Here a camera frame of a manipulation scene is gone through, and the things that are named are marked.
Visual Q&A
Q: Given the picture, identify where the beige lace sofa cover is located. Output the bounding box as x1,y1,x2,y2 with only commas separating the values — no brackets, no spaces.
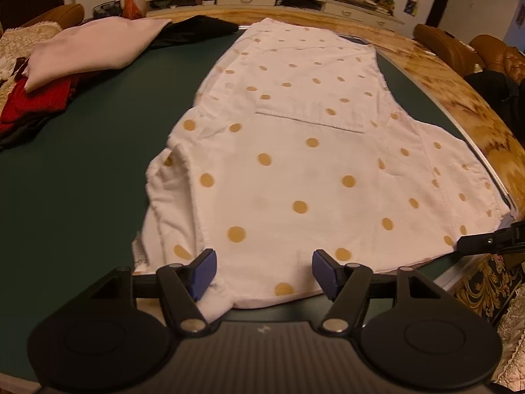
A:
0,21,62,109

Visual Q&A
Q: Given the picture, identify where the black garment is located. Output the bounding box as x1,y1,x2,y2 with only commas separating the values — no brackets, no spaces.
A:
1,15,239,150

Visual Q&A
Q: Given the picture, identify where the brown leather armchair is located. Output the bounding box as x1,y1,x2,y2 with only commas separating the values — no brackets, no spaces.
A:
413,24,486,77

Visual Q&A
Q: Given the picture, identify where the white polka dot garment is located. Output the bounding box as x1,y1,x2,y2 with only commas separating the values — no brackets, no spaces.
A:
133,19,510,321

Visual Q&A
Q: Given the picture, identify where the pink garment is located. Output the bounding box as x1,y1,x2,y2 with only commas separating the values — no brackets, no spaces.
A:
25,17,170,93

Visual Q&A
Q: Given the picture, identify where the red garment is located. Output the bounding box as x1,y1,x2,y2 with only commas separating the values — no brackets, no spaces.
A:
1,76,78,135

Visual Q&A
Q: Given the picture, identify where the white TV cabinet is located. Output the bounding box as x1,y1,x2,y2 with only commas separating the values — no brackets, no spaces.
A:
145,0,404,32

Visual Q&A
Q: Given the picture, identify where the orange plastic bag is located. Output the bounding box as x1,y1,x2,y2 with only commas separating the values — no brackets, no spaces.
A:
122,0,144,20

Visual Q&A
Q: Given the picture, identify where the brown leather sofa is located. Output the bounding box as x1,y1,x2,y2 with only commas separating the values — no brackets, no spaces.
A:
470,35,525,84

